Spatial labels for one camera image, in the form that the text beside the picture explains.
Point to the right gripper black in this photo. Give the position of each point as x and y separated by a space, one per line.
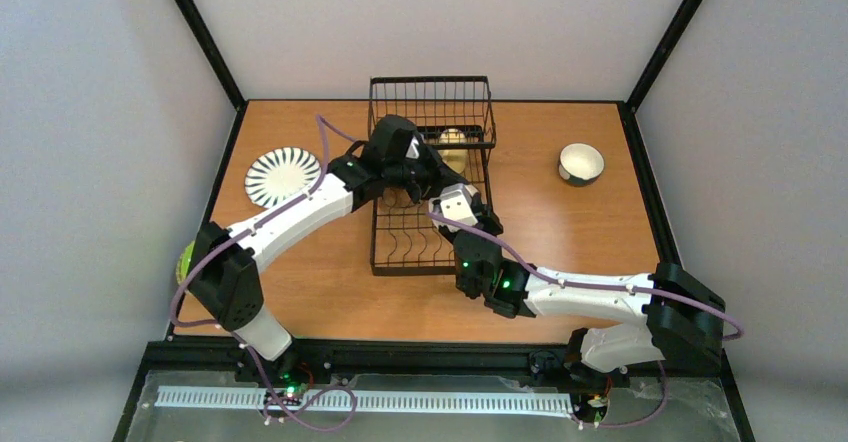
481 270

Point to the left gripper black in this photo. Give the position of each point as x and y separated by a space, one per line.
411 178

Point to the yellow mug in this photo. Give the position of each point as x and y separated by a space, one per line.
454 157

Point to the black wire dish rack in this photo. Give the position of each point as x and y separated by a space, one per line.
453 115

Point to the white bowl dark outside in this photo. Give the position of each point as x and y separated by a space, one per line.
580 164

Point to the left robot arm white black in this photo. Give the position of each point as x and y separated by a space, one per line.
226 263

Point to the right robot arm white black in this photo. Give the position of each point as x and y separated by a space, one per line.
667 315

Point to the white blue striped plate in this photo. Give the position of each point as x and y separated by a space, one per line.
280 174

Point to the green plate woven rim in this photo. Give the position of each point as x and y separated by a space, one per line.
183 265

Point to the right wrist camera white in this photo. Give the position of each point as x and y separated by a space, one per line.
455 203

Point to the white slotted cable duct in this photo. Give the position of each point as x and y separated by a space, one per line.
371 401

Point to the black front frame rail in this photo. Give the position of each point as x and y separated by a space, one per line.
322 361

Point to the black corner frame post left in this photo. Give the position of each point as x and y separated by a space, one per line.
203 36

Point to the black corner frame post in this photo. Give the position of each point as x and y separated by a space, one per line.
680 21
203 36

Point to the black corner frame post right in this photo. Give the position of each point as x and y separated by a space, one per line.
680 21

